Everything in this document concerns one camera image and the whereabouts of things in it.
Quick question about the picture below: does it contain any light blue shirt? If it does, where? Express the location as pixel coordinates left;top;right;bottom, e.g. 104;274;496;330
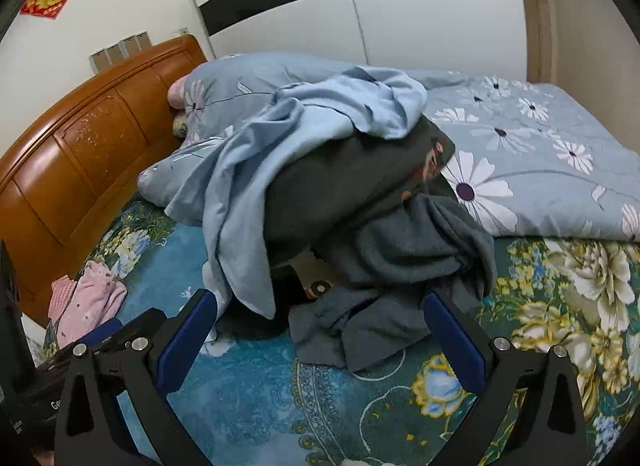
165;66;428;319

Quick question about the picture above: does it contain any cream and grey clothes pile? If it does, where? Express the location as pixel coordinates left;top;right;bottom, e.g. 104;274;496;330
287;193;498;372

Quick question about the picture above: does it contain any teal floral blanket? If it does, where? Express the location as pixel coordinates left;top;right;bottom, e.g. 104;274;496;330
30;196;640;466

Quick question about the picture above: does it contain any black cloth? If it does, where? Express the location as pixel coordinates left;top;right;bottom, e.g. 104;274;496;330
217;266;321;339

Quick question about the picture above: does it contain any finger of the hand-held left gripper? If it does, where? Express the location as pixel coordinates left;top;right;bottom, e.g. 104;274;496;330
75;308;168;347

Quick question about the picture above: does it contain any pink folded garment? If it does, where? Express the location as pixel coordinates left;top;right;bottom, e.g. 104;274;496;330
57;261;128;347

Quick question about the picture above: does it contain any pink checked cloth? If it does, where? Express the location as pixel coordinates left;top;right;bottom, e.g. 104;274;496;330
48;276;83;319

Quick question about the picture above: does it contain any white wardrobe with black stripe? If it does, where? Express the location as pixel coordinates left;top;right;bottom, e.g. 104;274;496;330
177;0;531;84

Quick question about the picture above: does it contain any beige door frame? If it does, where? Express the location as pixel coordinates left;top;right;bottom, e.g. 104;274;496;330
510;0;557;84

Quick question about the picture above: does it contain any light blue floral quilt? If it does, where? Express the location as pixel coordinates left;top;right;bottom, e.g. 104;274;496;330
137;50;640;241

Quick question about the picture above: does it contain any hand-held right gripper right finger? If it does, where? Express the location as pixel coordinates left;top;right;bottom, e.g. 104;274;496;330
422;290;588;466

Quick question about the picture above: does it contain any pink pillow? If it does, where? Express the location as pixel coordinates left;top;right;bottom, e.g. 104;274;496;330
167;76;194;139

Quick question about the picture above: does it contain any wooden headboard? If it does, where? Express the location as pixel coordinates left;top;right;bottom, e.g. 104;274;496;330
0;34;211;327

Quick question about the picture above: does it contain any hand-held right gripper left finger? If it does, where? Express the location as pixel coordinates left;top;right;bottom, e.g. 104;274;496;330
54;289;219;466

